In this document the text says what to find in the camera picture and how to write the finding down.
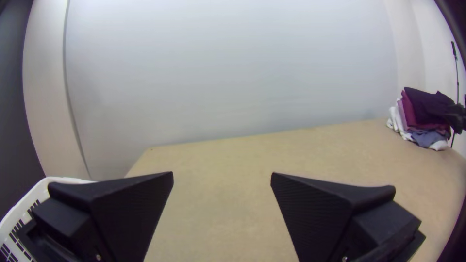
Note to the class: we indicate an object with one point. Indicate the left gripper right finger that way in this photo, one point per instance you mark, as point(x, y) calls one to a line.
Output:
point(327, 218)

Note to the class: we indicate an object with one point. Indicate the pile of folded clothes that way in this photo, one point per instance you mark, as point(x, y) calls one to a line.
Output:
point(422, 112)

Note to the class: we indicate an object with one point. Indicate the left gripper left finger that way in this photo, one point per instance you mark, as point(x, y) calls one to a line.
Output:
point(109, 218)

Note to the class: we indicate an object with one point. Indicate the white laundry basket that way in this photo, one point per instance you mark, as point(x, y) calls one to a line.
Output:
point(20, 214)

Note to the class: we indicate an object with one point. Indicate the black tripod stand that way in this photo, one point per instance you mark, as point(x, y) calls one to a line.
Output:
point(454, 49)

